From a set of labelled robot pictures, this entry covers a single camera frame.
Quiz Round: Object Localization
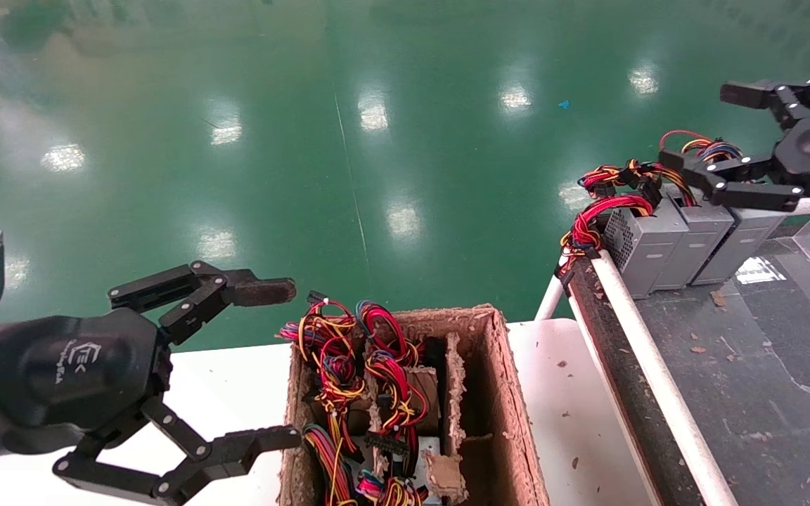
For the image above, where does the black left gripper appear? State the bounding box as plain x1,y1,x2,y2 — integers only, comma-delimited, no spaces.
0,261,302,506

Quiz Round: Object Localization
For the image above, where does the grey power supply with cables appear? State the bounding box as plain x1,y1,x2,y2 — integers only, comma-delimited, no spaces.
579,158,735,291
556,179,691,300
278,291,368,424
303,423,361,506
354,437,442,506
356,301,431,459
658,129,790,286

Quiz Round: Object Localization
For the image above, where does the brown cardboard divider insert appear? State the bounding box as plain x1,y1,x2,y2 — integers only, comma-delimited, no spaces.
425,332,470,504

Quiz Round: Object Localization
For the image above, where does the brown cardboard box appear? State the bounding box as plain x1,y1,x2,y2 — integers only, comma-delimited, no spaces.
278,304,548,506

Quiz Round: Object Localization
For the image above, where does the white conveyor frame leg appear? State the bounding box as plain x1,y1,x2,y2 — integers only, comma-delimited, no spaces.
534,273,570,323

